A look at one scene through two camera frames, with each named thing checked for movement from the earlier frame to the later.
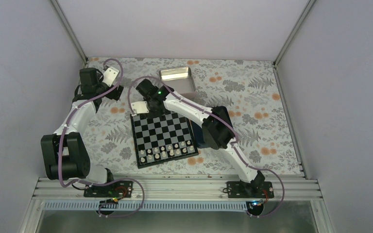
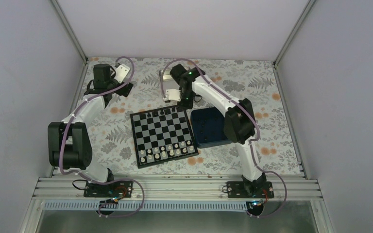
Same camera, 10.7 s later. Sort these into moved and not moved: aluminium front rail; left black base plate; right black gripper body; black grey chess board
Moved: right black gripper body
Not moved: aluminium front rail; black grey chess board; left black base plate
